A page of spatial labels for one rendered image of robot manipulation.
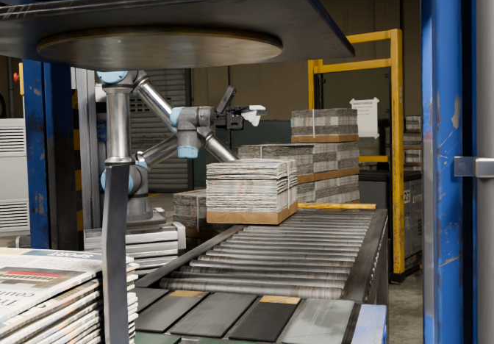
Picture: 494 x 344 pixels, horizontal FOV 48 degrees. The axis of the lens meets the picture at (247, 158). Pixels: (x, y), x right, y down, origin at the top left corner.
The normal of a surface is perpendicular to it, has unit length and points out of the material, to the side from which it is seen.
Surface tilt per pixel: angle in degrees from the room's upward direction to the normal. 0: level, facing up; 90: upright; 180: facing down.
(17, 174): 90
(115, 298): 90
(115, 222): 96
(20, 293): 1
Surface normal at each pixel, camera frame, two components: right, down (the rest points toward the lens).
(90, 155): 0.31, 0.04
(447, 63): -0.28, 0.06
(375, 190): -0.62, 0.06
